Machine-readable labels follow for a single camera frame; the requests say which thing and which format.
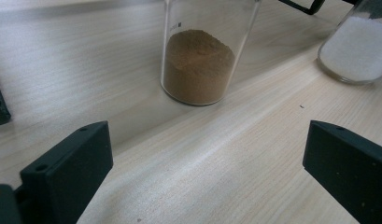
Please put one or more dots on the glass jar of brown powder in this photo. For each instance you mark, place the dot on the glass jar of brown powder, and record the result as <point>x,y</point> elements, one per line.
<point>198,68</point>

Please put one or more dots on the black shelf with metal legs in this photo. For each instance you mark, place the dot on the black shelf with metal legs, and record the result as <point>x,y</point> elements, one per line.
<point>299,7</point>

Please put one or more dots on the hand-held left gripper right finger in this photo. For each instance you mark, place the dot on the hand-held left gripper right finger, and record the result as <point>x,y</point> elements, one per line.
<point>350,171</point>

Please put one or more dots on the glass jar of white powder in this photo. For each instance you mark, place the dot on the glass jar of white powder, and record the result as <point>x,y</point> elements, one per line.
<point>356,53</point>

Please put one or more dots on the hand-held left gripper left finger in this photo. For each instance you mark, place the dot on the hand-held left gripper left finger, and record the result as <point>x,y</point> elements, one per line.
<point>70,174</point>

